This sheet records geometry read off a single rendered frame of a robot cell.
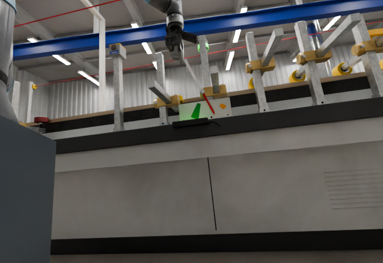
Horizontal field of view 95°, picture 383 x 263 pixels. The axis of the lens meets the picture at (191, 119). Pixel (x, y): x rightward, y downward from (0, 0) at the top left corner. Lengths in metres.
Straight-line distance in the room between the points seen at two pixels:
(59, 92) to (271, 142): 10.96
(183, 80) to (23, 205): 8.61
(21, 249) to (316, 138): 0.96
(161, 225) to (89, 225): 0.47
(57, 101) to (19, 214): 10.92
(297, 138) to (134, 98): 8.55
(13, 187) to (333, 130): 1.02
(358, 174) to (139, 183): 1.20
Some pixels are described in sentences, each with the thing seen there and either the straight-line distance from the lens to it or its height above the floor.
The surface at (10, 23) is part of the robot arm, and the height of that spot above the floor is 0.79.
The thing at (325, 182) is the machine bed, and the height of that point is 0.33.
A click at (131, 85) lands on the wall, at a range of 9.42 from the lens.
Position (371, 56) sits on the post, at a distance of 1.17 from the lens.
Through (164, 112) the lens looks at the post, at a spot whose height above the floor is 0.77.
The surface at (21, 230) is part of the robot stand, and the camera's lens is 0.35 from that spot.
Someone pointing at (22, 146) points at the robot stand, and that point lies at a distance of 0.32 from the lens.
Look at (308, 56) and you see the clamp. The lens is 1.05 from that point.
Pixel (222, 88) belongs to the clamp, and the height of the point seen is 0.85.
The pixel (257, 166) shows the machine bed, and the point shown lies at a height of 0.44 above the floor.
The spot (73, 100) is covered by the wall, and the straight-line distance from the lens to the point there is 10.71.
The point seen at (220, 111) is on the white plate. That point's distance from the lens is 0.87.
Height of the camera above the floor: 0.54
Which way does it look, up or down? 12 degrees up
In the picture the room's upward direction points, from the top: 6 degrees counter-clockwise
